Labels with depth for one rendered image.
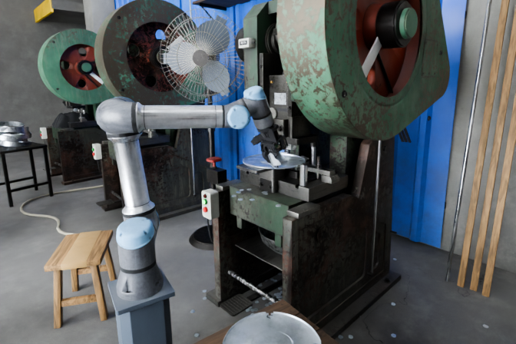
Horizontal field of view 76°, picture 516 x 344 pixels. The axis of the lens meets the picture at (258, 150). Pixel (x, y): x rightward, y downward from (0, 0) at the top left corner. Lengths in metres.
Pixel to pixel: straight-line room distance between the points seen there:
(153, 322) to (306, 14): 1.09
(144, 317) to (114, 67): 1.72
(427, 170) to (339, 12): 1.67
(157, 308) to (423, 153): 1.89
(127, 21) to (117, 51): 0.22
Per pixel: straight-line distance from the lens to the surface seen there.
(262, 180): 1.53
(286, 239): 1.35
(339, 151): 1.66
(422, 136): 2.46
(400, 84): 1.53
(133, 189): 1.26
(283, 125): 1.48
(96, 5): 6.44
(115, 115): 1.09
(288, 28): 1.07
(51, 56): 4.18
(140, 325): 1.28
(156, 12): 2.69
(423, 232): 2.66
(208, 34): 2.21
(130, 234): 1.16
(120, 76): 2.53
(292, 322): 1.20
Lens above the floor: 1.14
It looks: 11 degrees down
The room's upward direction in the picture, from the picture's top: 1 degrees counter-clockwise
